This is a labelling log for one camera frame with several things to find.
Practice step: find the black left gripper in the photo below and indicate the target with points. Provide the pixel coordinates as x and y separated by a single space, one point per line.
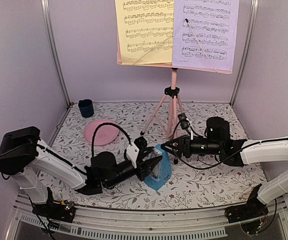
145 169

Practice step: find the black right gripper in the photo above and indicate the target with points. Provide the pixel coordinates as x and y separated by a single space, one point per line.
184 146

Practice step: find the blue metronome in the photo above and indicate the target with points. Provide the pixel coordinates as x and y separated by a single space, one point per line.
162 172

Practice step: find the pink music stand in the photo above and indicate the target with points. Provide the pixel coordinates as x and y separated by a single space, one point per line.
172 92

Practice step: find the yellow sheet music page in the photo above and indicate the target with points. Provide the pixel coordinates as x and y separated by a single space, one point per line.
145 31

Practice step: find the purple sheet music page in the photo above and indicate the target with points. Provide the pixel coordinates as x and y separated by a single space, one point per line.
204 34

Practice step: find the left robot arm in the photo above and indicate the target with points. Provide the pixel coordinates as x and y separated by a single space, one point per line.
22 151

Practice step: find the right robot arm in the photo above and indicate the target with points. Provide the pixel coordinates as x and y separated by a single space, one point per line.
235 153

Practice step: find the floral table mat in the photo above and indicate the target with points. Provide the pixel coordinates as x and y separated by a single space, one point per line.
187 188

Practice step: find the pink round plate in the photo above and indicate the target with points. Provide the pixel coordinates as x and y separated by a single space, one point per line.
104 136

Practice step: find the dark blue cup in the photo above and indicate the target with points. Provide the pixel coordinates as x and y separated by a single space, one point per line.
86 108

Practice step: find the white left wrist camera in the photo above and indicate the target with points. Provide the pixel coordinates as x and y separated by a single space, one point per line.
134 152

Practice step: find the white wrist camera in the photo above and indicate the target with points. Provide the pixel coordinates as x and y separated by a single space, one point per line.
185 125
134 152

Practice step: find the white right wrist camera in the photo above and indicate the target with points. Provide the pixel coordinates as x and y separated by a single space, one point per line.
185 125

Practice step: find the aluminium front rail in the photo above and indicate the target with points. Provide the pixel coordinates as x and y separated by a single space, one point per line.
93 221

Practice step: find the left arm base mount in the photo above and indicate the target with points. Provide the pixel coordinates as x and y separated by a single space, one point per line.
55 211

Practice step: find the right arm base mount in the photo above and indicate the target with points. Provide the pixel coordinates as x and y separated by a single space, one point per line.
247 211

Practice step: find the right aluminium frame post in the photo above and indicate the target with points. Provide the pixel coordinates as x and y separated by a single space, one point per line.
246 50

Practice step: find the aluminium frame post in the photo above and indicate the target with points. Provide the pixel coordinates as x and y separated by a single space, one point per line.
246 50
45 7

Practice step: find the left aluminium frame post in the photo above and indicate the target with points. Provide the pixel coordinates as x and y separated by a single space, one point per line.
45 7

